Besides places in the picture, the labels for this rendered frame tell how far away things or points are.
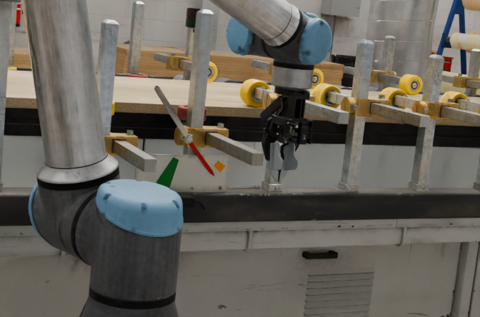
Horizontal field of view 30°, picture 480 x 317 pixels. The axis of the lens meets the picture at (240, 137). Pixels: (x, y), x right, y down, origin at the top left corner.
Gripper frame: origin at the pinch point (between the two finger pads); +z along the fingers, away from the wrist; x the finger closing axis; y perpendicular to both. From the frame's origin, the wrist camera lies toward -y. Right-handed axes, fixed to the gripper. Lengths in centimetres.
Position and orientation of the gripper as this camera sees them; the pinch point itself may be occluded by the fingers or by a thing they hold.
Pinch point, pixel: (276, 175)
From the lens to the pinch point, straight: 201.5
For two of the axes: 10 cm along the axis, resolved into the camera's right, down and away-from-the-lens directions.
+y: 4.5, 1.8, -8.7
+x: 8.9, 0.2, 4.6
